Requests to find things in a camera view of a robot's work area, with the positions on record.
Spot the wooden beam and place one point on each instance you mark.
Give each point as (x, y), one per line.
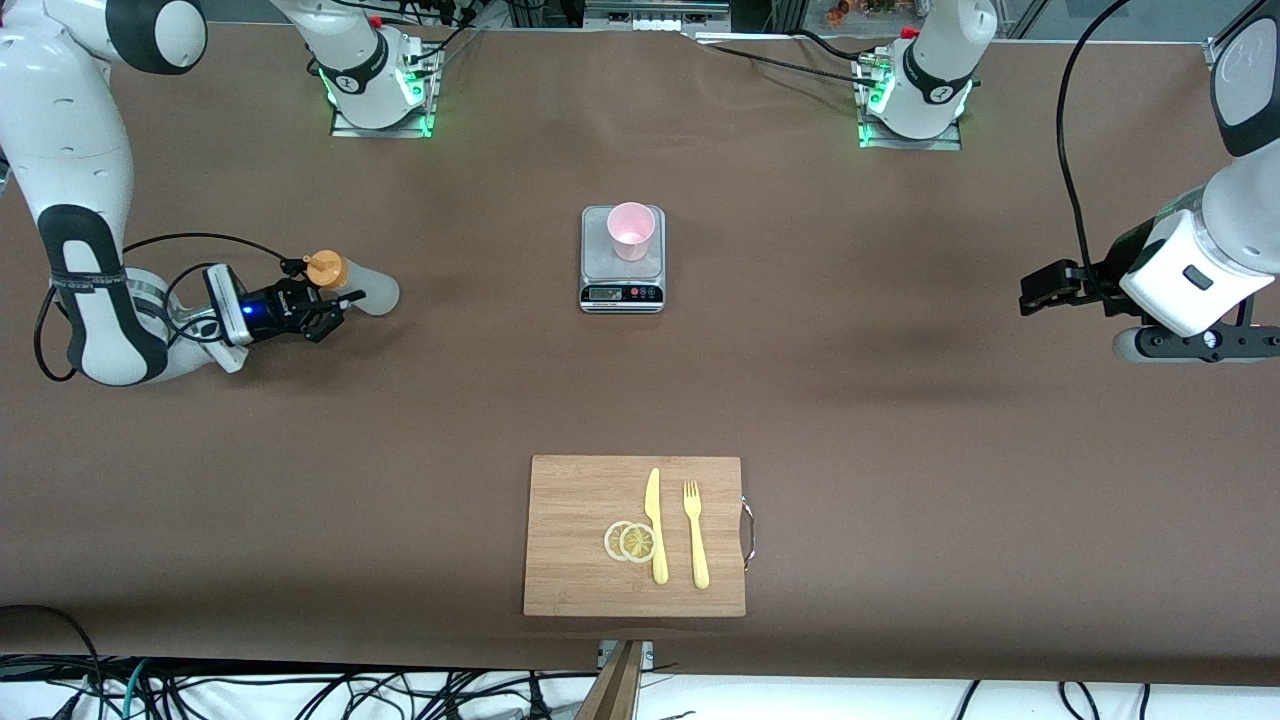
(615, 690)

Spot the sauce bottle with orange cap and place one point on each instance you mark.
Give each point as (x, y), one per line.
(375, 293)

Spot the brown table cover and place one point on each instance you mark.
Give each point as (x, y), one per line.
(450, 400)

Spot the wooden cutting board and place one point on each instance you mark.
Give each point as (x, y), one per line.
(570, 500)

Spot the yellow plastic fork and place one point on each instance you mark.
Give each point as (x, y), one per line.
(698, 550)

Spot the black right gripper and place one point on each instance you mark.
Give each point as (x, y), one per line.
(274, 309)

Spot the black left camera mount bracket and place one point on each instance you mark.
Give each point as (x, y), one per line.
(1170, 342)

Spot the white power strip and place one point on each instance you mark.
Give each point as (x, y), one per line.
(655, 24)

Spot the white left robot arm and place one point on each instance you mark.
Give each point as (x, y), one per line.
(940, 60)

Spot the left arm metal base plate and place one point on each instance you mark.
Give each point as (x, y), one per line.
(915, 144)

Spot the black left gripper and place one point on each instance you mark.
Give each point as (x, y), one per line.
(1100, 281)

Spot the yellow plastic knife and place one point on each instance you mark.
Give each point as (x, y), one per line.
(655, 510)

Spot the silver digital kitchen scale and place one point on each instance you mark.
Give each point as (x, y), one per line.
(600, 260)

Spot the small metal bracket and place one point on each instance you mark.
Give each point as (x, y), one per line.
(648, 655)

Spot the lemon slice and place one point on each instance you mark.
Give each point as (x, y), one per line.
(611, 541)
(638, 543)

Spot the pink plastic cup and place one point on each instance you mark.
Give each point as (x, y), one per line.
(632, 245)

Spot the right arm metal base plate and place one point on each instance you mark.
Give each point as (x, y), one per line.
(385, 131)

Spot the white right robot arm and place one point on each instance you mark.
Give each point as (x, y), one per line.
(70, 150)

